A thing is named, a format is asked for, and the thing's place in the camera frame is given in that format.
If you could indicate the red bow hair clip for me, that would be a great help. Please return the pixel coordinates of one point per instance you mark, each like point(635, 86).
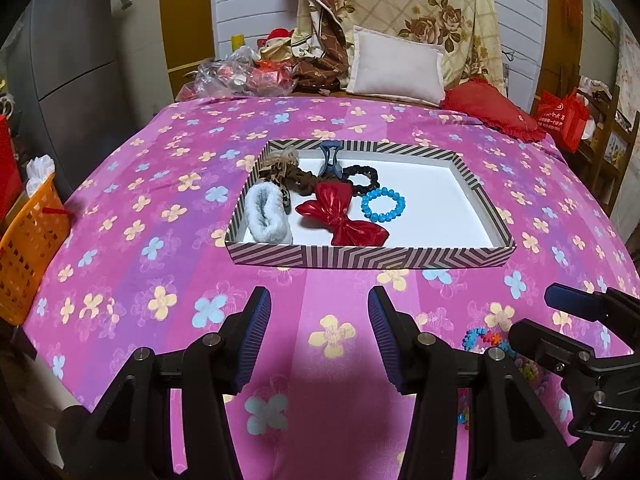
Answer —
point(330, 205)

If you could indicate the red paper bag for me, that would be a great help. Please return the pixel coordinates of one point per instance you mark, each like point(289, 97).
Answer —
point(9, 170)

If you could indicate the brown patterned quilt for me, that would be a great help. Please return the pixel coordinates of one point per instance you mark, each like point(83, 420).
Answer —
point(325, 60)

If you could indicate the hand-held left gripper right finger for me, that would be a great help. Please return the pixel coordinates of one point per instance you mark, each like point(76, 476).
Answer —
point(387, 340)

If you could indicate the black scrunchie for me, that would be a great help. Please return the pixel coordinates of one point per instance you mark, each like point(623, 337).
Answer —
point(370, 177)

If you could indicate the leopard print hair clip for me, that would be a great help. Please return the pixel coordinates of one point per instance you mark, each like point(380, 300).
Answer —
point(286, 200)

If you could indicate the beige hair scrunchie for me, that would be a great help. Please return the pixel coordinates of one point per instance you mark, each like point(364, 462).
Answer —
point(280, 160)

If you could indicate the grey refrigerator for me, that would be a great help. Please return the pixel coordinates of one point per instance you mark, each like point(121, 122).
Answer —
point(75, 60)

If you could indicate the orange plastic basket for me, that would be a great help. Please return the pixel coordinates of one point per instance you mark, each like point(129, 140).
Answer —
point(30, 250)

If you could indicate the yellow bottle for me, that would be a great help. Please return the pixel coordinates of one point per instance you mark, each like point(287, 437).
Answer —
point(237, 42)

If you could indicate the brown wooden cabinet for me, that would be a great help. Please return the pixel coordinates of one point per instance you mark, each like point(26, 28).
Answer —
point(185, 20)

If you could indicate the white plastic bag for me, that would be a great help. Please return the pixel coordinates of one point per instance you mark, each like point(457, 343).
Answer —
point(40, 170)

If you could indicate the brown braided headband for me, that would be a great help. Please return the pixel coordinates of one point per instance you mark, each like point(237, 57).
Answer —
point(300, 180)

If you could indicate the pink floral bedsheet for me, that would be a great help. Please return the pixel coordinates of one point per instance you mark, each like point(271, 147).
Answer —
point(150, 240)

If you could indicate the beige floral quilt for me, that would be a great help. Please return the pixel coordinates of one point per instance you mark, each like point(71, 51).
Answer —
point(425, 0)

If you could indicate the red gift bag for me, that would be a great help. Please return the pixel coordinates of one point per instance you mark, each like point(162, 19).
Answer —
point(560, 120)

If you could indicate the white pillow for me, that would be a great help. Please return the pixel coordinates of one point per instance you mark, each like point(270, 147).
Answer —
point(395, 65)

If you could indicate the clear plastic bag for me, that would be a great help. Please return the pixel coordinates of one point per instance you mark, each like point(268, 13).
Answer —
point(220, 72)

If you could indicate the red frilled cushion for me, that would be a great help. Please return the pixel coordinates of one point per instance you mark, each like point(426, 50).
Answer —
point(490, 105)

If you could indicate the red plush doll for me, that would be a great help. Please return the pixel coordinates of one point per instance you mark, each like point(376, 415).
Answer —
point(277, 40)

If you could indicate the blue hair claw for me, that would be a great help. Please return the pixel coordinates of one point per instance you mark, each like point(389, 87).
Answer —
point(330, 160)

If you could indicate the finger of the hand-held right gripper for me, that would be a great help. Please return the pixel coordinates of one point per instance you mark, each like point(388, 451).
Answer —
point(570, 300)
point(540, 345)

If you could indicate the red strip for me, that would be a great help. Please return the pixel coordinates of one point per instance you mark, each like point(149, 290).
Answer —
point(57, 211)

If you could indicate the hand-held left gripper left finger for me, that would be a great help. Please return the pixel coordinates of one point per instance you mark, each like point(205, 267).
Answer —
point(252, 340)

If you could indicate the white fluffy scrunchie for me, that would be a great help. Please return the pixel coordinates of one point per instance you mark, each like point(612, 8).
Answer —
point(267, 215)

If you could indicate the striped cardboard box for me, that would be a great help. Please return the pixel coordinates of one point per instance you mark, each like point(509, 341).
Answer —
point(450, 210)

